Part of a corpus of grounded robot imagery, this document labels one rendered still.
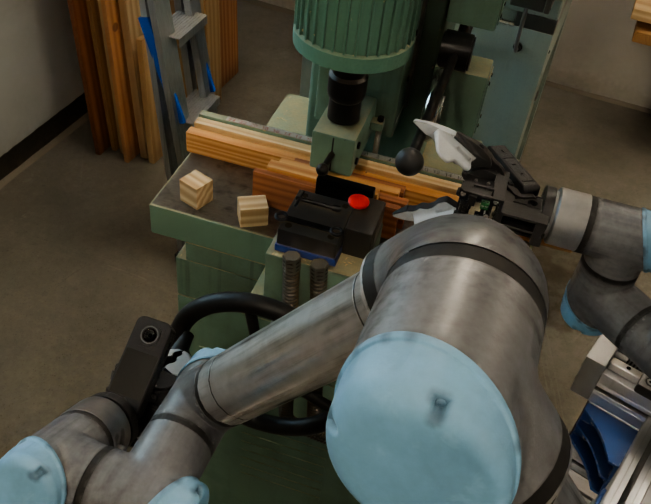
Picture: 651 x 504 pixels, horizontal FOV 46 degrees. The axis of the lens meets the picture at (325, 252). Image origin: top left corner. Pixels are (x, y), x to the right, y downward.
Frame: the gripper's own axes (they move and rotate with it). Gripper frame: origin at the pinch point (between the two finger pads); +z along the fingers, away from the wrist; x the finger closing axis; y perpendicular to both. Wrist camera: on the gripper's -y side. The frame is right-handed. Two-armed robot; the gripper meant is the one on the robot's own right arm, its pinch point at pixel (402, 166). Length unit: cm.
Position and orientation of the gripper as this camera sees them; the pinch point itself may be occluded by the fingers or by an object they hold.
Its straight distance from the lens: 104.2
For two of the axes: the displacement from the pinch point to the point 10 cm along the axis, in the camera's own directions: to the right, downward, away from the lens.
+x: -1.2, 7.6, 6.4
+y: -2.8, 5.9, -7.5
